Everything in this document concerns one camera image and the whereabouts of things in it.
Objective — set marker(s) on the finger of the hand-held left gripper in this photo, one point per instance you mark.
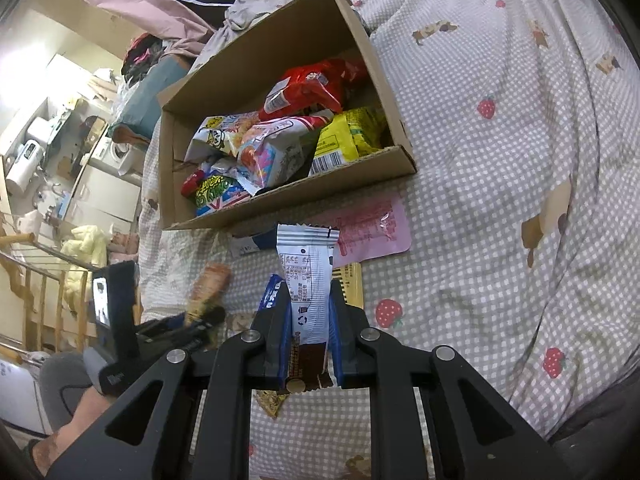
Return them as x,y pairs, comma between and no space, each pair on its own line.
200,317
185,342

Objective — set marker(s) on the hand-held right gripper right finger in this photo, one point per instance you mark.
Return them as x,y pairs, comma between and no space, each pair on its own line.
350,350

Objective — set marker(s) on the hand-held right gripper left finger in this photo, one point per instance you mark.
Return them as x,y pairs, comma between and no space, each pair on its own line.
270,345

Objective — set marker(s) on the orange snack packet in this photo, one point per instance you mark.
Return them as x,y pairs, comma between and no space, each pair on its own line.
210,285

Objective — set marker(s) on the small blue snack packet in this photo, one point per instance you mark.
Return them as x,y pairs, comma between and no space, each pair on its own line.
272,290

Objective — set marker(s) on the brown yellow snack packet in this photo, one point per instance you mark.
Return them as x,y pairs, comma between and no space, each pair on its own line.
270,402

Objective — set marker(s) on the beige cracker packet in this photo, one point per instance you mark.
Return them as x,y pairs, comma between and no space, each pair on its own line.
350,280

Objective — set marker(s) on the white brown snack bar packet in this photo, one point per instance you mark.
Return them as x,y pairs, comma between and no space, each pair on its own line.
307,280

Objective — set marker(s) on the white blue snack packet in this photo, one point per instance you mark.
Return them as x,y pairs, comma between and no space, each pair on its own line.
250,246

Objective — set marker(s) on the pink snack pouch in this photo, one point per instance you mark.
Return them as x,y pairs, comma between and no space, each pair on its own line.
370,230

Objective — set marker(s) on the white red snack bar packet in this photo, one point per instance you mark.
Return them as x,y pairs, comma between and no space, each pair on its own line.
192,184

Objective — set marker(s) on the pink cartoon snack bag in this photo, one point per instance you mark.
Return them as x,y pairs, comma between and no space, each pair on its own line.
275,150

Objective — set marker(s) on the white yellow snack bag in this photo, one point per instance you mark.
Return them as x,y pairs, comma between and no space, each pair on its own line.
220,135

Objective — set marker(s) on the red snack bag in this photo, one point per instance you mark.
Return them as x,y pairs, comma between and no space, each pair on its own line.
310,85

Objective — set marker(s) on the brown cardboard box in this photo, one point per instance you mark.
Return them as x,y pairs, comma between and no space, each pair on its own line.
280,40

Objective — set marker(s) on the person's left forearm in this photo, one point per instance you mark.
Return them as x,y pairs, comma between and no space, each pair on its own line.
75,430

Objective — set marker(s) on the yellow jacket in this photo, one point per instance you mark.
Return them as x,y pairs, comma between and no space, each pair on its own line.
85,245

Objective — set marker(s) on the white floor cabinet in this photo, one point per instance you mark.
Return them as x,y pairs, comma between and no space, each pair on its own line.
105,195

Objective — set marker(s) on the white washing machine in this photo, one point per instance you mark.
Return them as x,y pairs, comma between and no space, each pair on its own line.
117,157

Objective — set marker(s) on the white water heater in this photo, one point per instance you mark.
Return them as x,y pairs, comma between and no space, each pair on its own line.
25,167

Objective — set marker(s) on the teal upholstered chair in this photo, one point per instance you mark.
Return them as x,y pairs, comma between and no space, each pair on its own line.
150,95

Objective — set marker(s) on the dark clothes pile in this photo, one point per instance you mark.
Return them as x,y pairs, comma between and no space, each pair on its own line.
142,55

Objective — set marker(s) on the pink curtain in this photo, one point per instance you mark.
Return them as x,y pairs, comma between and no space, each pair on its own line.
125,0

